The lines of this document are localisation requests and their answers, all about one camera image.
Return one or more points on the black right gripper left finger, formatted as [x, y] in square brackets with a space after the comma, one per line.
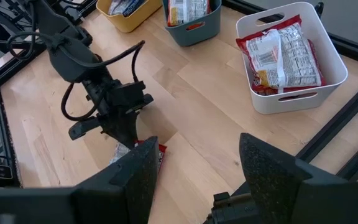
[89, 202]

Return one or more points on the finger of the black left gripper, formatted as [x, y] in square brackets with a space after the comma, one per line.
[130, 130]
[115, 132]

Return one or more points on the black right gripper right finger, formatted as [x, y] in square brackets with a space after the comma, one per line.
[291, 193]

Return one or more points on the dark red beef ramen packet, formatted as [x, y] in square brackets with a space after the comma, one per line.
[118, 154]
[261, 90]
[297, 59]

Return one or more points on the blue Maruchan ramen packet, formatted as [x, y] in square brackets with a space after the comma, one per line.
[116, 6]
[134, 7]

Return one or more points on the orange chicken ramen packet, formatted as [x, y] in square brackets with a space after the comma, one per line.
[186, 11]

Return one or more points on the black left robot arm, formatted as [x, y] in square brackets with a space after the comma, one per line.
[70, 59]

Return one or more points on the yellow plastic bin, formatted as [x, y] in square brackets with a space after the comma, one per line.
[126, 26]

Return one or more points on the white plastic bin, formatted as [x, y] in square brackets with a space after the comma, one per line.
[291, 104]

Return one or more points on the grey plastic bin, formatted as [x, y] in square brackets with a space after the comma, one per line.
[197, 35]

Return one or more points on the black table frame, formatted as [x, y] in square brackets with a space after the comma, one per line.
[337, 121]

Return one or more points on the black table-level camera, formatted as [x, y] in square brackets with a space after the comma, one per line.
[2, 171]

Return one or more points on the black frame knob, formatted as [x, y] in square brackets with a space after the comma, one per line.
[319, 7]

